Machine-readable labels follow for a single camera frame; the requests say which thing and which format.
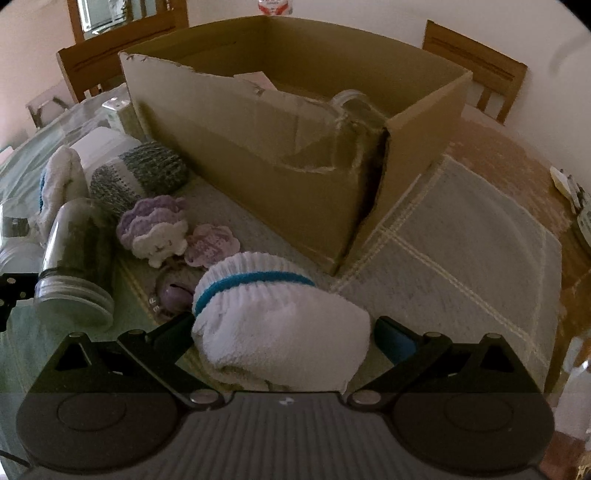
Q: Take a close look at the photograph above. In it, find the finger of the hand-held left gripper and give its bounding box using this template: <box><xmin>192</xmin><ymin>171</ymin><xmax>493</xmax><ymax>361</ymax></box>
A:
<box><xmin>0</xmin><ymin>273</ymin><xmax>38</xmax><ymax>333</ymax></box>

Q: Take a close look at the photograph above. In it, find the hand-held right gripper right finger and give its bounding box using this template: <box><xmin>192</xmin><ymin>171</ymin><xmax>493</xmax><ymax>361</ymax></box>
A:
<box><xmin>347</xmin><ymin>316</ymin><xmax>532</xmax><ymax>411</ymax></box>

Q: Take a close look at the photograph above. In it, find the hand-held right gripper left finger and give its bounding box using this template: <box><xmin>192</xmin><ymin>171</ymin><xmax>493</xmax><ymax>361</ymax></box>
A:
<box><xmin>46</xmin><ymin>312</ymin><xmax>225</xmax><ymax>411</ymax></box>

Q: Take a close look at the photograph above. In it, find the clear jar with dark cloth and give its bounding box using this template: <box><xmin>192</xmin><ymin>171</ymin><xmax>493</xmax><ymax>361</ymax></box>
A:
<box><xmin>34</xmin><ymin>198</ymin><xmax>116</xmax><ymax>331</ymax></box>

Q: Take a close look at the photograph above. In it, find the purple tape roll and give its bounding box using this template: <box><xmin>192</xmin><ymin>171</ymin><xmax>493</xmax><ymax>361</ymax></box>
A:
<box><xmin>116</xmin><ymin>196</ymin><xmax>190</xmax><ymax>268</ymax></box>

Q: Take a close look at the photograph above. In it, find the white sock blue stripe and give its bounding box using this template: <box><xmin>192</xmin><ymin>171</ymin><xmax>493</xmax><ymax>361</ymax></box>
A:
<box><xmin>191</xmin><ymin>251</ymin><xmax>373</xmax><ymax>394</ymax></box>
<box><xmin>39</xmin><ymin>145</ymin><xmax>89</xmax><ymax>232</ymax></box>

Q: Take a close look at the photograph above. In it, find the grey knitted sock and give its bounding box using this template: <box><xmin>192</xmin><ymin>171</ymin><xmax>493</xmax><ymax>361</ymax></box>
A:
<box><xmin>89</xmin><ymin>141</ymin><xmax>190</xmax><ymax>218</ymax></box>

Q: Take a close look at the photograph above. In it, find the small white green box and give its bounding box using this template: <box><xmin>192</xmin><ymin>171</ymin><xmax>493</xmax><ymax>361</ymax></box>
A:
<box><xmin>69</xmin><ymin>126</ymin><xmax>139</xmax><ymax>162</ymax></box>

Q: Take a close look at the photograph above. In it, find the large cardboard box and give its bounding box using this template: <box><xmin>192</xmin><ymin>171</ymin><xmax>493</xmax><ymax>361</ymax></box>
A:
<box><xmin>119</xmin><ymin>16</ymin><xmax>474</xmax><ymax>278</ymax></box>

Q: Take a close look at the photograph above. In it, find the purple crochet flower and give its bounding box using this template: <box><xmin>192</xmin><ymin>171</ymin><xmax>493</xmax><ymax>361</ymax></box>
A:
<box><xmin>184</xmin><ymin>224</ymin><xmax>239</xmax><ymax>268</ymax></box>

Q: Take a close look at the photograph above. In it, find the green grey checked towel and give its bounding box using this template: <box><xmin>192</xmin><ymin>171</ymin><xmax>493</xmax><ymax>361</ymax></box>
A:
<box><xmin>0</xmin><ymin>99</ymin><xmax>564</xmax><ymax>393</ymax></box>

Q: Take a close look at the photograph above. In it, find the wooden chair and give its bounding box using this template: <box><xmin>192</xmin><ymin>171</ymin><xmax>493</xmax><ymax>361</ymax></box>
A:
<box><xmin>422</xmin><ymin>19</ymin><xmax>528</xmax><ymax>126</ymax></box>
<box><xmin>57</xmin><ymin>17</ymin><xmax>191</xmax><ymax>103</ymax></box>

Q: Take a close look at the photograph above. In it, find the wooden framed glass door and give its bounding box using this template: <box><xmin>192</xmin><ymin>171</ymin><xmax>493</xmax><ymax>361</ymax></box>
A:
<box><xmin>67</xmin><ymin>0</ymin><xmax>190</xmax><ymax>45</ymax></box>

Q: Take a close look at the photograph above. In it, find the clear water bottle red label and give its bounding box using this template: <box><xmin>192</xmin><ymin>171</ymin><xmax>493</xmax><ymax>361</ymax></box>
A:
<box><xmin>257</xmin><ymin>0</ymin><xmax>295</xmax><ymax>16</ymax></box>

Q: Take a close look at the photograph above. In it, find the purple bell keychain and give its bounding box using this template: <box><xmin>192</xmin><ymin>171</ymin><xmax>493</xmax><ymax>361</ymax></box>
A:
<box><xmin>148</xmin><ymin>272</ymin><xmax>195</xmax><ymax>322</ymax></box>

